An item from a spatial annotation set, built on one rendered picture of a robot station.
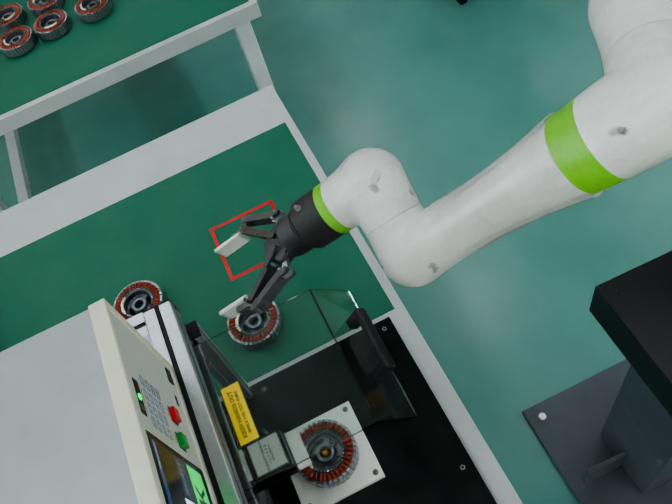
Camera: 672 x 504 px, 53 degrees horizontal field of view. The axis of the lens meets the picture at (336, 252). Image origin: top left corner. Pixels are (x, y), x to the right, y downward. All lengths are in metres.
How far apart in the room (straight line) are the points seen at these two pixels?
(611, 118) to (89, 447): 0.66
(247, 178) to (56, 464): 1.01
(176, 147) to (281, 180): 0.32
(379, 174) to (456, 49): 1.96
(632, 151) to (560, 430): 1.33
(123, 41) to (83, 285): 0.85
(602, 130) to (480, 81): 2.01
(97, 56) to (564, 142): 1.61
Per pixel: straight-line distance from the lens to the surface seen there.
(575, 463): 2.02
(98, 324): 0.83
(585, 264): 2.30
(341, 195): 1.05
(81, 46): 2.26
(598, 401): 2.09
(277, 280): 1.13
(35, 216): 1.86
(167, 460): 0.80
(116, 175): 1.81
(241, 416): 0.99
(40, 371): 0.84
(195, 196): 1.66
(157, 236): 1.63
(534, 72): 2.83
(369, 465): 1.23
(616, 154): 0.82
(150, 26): 2.20
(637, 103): 0.80
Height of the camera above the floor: 1.95
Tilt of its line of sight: 56 degrees down
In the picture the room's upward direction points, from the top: 20 degrees counter-clockwise
